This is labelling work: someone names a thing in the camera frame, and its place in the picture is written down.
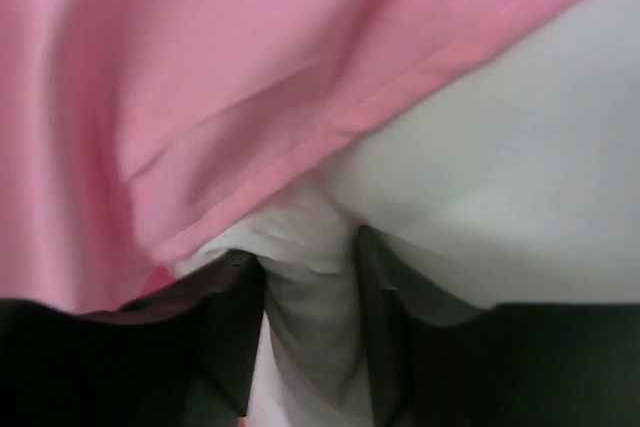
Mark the white pillow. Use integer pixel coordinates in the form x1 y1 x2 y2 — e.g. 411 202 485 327
177 0 639 426

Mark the pink satin pillowcase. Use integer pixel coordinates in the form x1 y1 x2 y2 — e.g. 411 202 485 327
1 0 579 313

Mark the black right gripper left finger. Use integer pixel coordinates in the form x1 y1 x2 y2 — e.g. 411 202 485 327
1 251 265 426

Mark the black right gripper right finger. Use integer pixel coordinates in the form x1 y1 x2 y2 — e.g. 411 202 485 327
355 227 639 426

